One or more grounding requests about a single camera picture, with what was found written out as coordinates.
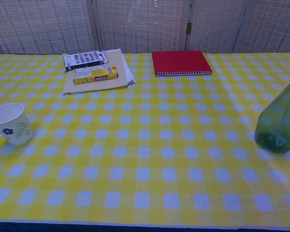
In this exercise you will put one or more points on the green spray bottle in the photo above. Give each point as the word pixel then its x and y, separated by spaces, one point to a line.
pixel 280 120

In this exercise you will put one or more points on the yellow checked tablecloth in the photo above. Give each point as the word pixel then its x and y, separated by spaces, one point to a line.
pixel 135 157

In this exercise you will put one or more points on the white paper sheets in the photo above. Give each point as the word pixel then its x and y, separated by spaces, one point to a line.
pixel 130 75

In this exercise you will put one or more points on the tan paper envelope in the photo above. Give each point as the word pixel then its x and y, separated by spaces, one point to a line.
pixel 99 87

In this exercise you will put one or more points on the yellow cardboard box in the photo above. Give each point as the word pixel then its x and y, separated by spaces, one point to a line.
pixel 95 74

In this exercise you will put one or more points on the red spiral notebook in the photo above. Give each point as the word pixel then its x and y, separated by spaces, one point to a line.
pixel 181 61

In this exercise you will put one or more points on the black white picture box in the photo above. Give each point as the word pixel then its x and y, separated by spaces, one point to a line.
pixel 84 59

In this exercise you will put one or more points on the woven folding screen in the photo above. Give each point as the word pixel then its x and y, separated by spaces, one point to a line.
pixel 140 24

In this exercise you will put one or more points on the brass screen hinge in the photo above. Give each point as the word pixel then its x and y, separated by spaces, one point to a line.
pixel 189 28

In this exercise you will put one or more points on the flower print paper cup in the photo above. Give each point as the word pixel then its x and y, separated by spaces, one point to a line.
pixel 13 125

